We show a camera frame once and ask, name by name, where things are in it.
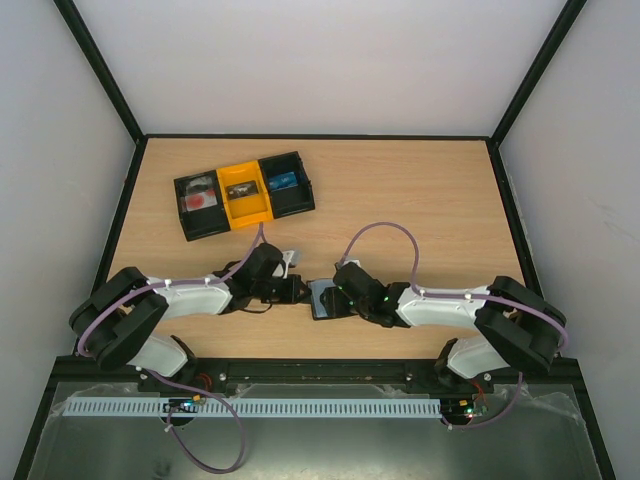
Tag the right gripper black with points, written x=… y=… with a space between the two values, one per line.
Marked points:
x=338 y=300

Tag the black cage frame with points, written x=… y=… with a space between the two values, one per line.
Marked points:
x=393 y=106

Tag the red white card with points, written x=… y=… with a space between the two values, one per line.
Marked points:
x=200 y=193

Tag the yellow bin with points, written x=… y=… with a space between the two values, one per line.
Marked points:
x=250 y=210

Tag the blue card in bin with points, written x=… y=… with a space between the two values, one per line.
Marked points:
x=282 y=181

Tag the dark picture card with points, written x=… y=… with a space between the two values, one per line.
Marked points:
x=242 y=190

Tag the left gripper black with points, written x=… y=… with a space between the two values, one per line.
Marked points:
x=291 y=295

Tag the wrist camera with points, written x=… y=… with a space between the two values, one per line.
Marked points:
x=289 y=261
x=347 y=260

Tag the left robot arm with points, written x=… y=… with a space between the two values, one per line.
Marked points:
x=117 y=325

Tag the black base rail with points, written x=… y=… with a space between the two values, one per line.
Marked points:
x=225 y=376

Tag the black card holder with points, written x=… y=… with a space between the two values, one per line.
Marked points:
x=328 y=301

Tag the light blue cable duct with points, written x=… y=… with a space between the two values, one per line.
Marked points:
x=255 y=408

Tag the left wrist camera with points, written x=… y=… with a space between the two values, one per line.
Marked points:
x=289 y=261

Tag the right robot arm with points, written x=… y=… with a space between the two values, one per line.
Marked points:
x=513 y=326

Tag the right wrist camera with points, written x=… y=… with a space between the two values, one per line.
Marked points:
x=347 y=260

